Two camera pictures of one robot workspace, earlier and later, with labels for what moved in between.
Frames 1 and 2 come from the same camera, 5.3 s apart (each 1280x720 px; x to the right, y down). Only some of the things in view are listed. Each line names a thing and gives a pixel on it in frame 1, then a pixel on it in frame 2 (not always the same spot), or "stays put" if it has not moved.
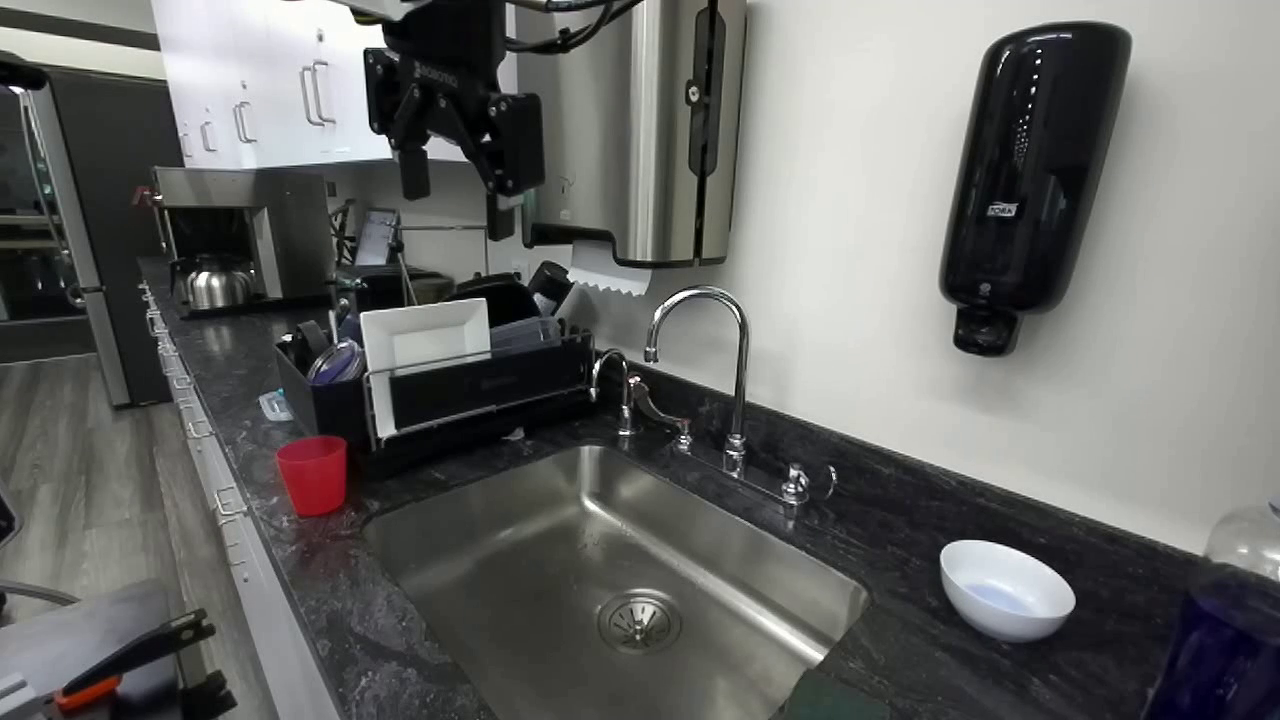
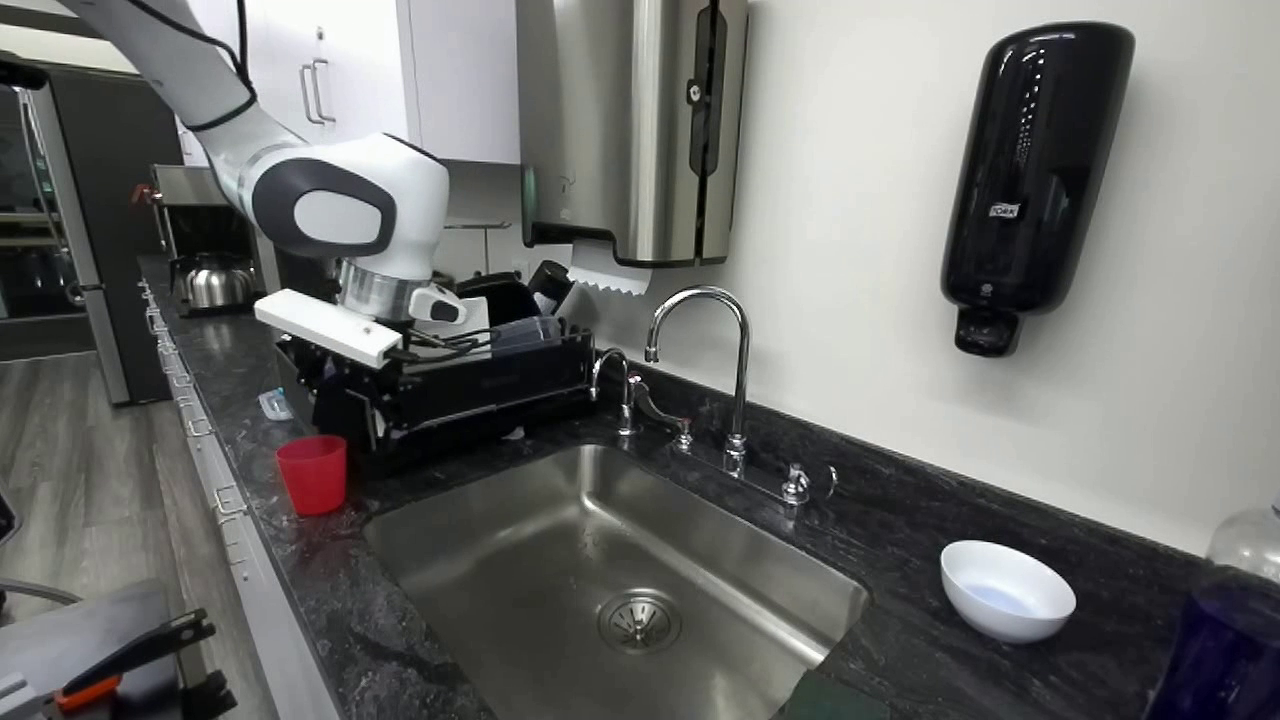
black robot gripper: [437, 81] → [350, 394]
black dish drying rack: [445, 349] stays put
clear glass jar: [1247, 536] stays put
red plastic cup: [316, 474] stays put
